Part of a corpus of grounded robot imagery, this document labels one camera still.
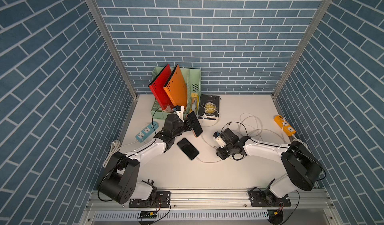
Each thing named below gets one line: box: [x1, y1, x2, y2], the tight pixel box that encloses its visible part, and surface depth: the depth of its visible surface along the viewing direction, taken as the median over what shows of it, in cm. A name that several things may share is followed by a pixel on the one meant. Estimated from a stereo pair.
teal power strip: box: [135, 121, 159, 143], surface depth 98 cm
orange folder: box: [163, 64, 188, 109], surface depth 95 cm
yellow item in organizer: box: [190, 93, 199, 113], surface depth 114 cm
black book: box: [198, 94, 220, 121], surface depth 111 cm
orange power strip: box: [273, 115, 296, 137], surface depth 101 cm
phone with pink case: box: [186, 111, 203, 138], surface depth 88 cm
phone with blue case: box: [176, 137, 200, 161], surface depth 93 cm
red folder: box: [148, 64, 174, 110], surface depth 91 cm
